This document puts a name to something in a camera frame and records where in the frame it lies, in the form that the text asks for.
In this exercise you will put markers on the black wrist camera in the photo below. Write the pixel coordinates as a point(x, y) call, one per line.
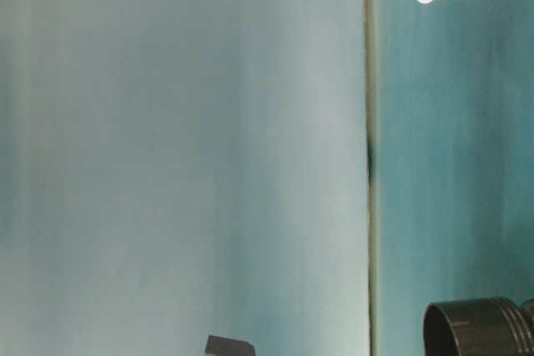
point(229, 347)

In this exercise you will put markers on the blue-green table cloth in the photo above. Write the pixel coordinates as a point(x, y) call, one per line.
point(438, 143)

